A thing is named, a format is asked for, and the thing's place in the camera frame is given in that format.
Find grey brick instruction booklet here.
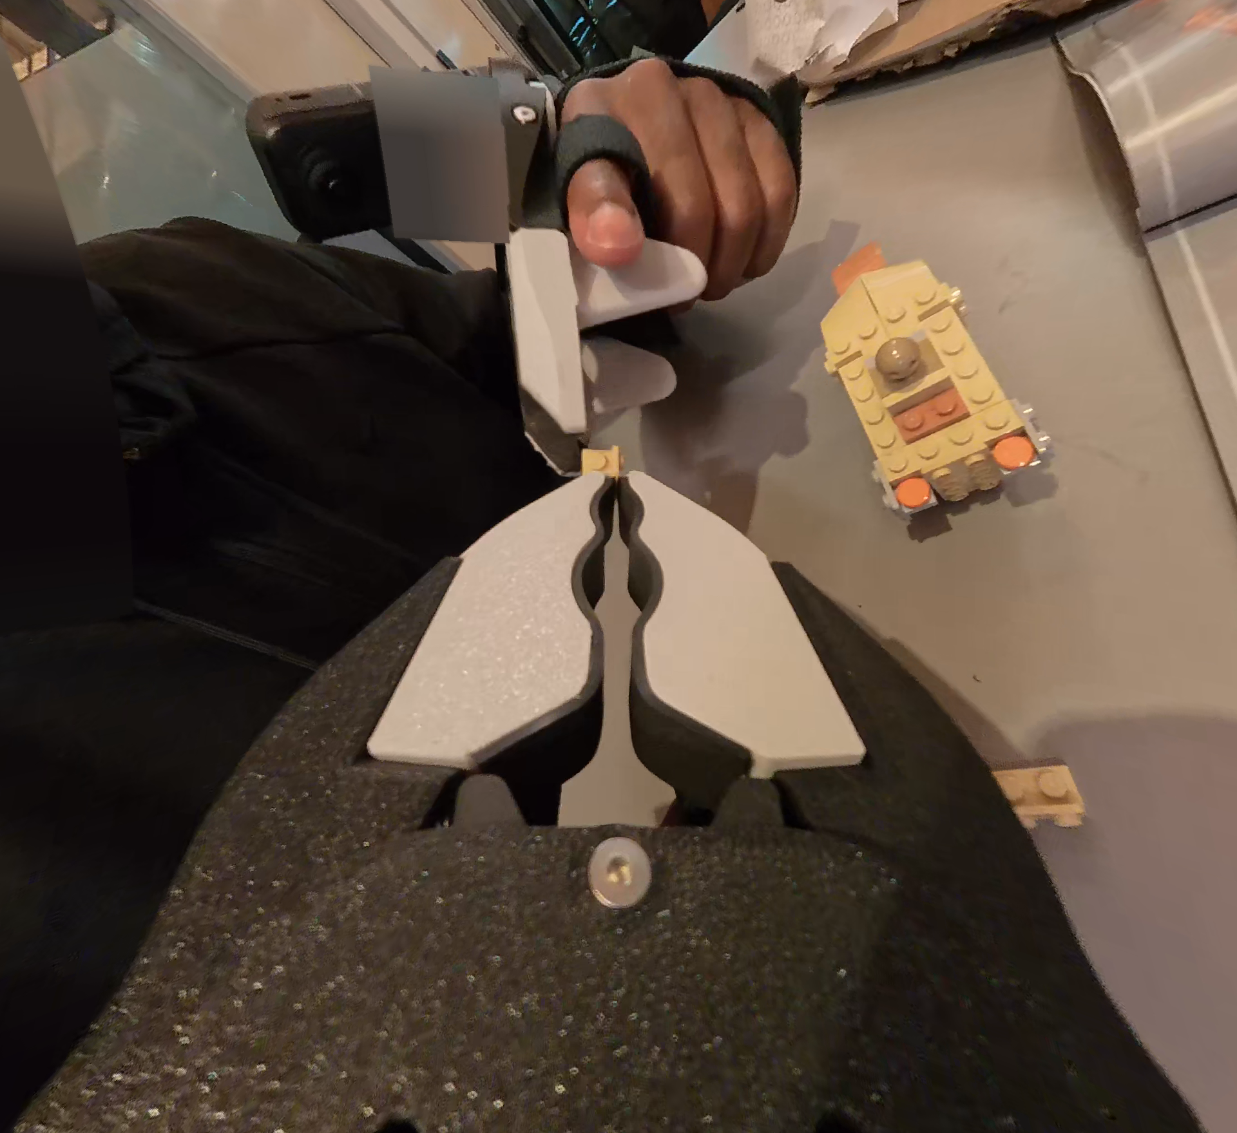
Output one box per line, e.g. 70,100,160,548
1056,0,1237,516

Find grey desk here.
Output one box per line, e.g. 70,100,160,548
522,31,1237,1133

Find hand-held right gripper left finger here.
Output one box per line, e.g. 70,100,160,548
368,471,619,765

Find tan and brown brick model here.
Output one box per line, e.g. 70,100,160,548
820,240,1054,526

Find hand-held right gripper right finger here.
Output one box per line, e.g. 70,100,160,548
619,471,867,779

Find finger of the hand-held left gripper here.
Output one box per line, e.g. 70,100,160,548
507,227,590,478

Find person's left hand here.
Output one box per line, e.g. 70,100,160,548
562,57,805,308

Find dark cloth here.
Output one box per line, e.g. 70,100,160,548
0,218,562,1106

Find brown cardboard sheet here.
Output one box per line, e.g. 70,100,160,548
802,0,1194,106

